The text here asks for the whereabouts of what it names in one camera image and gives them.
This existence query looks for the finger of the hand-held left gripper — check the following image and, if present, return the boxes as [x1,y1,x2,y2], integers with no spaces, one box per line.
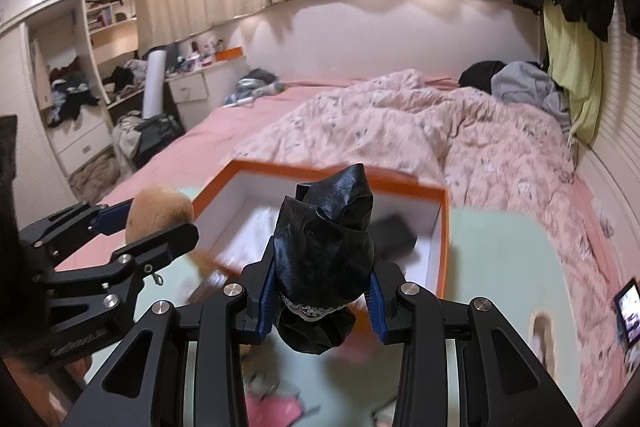
[20,202,136,255]
[32,222,201,310]

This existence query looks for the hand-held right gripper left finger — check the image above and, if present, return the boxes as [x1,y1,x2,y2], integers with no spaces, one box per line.
[65,234,281,427]

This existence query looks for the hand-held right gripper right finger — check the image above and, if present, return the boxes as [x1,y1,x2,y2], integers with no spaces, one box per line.
[367,259,583,427]

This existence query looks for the brown plush toy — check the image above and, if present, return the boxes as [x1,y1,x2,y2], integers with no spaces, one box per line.
[124,185,196,246]

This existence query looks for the black lace-trimmed pouch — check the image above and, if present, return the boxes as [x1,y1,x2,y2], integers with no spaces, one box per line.
[272,163,377,351]

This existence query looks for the orange cardboard box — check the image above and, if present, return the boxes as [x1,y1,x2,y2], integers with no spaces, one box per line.
[192,159,452,304]

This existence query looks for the white drawer cabinet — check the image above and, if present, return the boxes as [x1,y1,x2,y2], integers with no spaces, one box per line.
[47,106,119,178]

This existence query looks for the black bag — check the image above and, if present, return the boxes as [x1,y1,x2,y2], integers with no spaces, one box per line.
[130,114,187,171]

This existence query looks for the white foam roll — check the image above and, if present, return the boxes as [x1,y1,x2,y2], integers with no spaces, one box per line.
[141,49,167,120]

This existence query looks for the white nightstand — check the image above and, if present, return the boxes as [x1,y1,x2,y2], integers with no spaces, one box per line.
[164,57,247,118]

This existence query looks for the grey blue clothes pile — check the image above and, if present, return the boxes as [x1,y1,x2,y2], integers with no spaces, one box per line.
[224,68,287,108]

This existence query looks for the row of small toiletries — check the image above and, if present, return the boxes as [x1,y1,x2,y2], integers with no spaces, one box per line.
[171,37,224,71]

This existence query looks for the floral printed duvet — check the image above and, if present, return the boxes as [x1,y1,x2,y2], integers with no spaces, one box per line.
[224,69,578,360]

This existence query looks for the white open wardrobe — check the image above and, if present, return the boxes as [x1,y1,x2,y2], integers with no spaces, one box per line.
[0,0,142,188]

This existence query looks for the smartphone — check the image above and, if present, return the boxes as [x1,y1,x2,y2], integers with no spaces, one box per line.
[613,277,640,351]

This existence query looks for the black clothing heap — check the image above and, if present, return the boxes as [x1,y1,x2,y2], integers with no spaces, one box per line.
[458,60,509,91]

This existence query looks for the grey hoodie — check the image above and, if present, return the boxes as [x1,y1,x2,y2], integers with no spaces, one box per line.
[490,60,572,128]

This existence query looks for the white padded headboard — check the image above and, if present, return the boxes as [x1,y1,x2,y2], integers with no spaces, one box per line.
[244,0,544,86]

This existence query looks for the white slatted door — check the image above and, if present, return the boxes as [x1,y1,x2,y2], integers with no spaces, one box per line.
[570,0,640,308]

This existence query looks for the light green hanging garment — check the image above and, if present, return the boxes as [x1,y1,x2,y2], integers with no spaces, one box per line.
[542,0,604,146]

